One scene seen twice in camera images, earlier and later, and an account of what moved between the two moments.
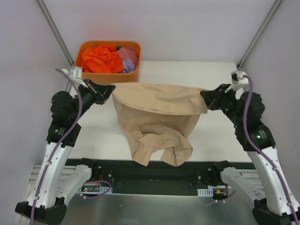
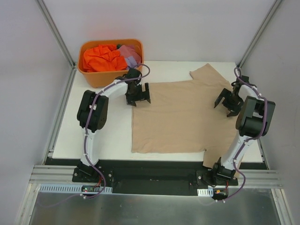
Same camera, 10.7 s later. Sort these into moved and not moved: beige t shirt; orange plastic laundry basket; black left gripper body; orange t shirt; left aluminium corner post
Moved: black left gripper body; beige t shirt
Not moved: orange plastic laundry basket; left aluminium corner post; orange t shirt
